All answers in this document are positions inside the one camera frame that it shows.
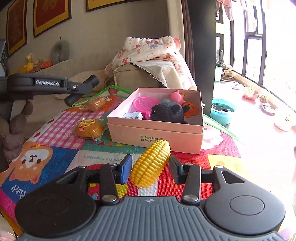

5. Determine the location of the yellow corn toy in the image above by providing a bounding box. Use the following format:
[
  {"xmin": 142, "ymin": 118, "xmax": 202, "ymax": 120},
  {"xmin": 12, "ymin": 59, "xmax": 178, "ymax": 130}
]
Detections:
[{"xmin": 130, "ymin": 140, "xmax": 171, "ymax": 188}]

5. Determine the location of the white battery holder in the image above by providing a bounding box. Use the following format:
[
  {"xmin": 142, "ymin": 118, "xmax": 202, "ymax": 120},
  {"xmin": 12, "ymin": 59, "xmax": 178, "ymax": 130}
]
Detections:
[{"xmin": 123, "ymin": 112, "xmax": 143, "ymax": 120}]

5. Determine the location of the pink plastic strainer scoop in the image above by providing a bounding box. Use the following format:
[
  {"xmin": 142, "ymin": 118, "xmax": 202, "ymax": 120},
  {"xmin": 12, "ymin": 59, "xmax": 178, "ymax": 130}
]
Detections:
[{"xmin": 132, "ymin": 96, "xmax": 159, "ymax": 120}]

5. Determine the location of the black plush toy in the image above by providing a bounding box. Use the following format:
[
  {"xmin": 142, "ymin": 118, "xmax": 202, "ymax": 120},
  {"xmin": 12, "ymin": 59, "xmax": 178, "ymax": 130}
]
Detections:
[{"xmin": 151, "ymin": 101, "xmax": 190, "ymax": 124}]

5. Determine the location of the small pink pig toy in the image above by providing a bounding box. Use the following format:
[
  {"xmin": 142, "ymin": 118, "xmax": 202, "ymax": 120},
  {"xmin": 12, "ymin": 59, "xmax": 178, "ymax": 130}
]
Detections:
[{"xmin": 168, "ymin": 90, "xmax": 186, "ymax": 105}]

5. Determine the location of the gloved left hand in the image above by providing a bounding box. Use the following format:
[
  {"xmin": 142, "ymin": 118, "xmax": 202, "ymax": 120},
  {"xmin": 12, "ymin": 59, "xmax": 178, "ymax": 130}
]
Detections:
[{"xmin": 1, "ymin": 100, "xmax": 33, "ymax": 172}]

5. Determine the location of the folded beige blanket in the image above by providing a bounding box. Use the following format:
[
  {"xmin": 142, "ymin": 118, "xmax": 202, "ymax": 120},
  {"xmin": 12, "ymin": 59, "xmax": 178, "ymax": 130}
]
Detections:
[{"xmin": 69, "ymin": 70, "xmax": 107, "ymax": 98}]

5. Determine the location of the packaged round bread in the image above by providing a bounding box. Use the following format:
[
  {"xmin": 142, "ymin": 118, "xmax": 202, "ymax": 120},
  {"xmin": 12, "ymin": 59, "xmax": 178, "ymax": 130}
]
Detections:
[{"xmin": 80, "ymin": 96, "xmax": 111, "ymax": 112}]

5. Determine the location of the yellow duck plush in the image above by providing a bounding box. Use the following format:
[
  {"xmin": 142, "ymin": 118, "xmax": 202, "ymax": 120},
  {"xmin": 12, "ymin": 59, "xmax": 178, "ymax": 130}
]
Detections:
[{"xmin": 18, "ymin": 53, "xmax": 34, "ymax": 74}]

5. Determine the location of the orange plush toy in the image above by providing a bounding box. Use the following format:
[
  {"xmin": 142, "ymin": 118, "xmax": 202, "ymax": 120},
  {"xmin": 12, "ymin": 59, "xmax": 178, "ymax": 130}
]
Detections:
[{"xmin": 33, "ymin": 59, "xmax": 53, "ymax": 72}]

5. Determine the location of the packaged bun yellow label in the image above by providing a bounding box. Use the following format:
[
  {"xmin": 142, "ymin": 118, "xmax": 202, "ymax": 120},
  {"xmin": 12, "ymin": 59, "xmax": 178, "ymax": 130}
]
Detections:
[{"xmin": 68, "ymin": 118, "xmax": 107, "ymax": 141}]

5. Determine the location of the pink cardboard box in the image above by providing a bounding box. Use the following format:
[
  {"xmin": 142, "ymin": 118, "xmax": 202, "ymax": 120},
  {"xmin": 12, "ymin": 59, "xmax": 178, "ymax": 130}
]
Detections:
[{"xmin": 107, "ymin": 88, "xmax": 204, "ymax": 154}]

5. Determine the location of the colourful play mat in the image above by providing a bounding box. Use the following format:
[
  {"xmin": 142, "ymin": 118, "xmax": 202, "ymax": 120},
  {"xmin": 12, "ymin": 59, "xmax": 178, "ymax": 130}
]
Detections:
[{"xmin": 1, "ymin": 90, "xmax": 242, "ymax": 228}]

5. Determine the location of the grey neck pillow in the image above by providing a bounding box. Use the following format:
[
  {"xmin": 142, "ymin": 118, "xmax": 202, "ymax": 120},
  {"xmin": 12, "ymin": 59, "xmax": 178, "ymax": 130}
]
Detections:
[{"xmin": 50, "ymin": 37, "xmax": 70, "ymax": 65}]

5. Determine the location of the framed red picture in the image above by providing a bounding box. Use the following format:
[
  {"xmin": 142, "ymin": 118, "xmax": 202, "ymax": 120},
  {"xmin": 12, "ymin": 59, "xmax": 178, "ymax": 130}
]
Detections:
[
  {"xmin": 6, "ymin": 0, "xmax": 28, "ymax": 57},
  {"xmin": 33, "ymin": 0, "xmax": 72, "ymax": 38}
]

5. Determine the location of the orange pumpkin toy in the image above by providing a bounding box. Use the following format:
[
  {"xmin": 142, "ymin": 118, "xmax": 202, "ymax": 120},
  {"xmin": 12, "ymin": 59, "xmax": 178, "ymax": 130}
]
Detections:
[{"xmin": 182, "ymin": 102, "xmax": 199, "ymax": 118}]

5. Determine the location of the floral blanket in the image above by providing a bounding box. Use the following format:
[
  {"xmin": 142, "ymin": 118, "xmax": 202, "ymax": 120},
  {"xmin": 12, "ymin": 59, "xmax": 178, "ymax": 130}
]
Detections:
[{"xmin": 105, "ymin": 36, "xmax": 197, "ymax": 92}]

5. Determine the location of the teal round container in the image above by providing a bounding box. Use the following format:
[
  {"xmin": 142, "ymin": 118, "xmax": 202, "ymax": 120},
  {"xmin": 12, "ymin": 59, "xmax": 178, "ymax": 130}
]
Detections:
[{"xmin": 210, "ymin": 98, "xmax": 236, "ymax": 125}]

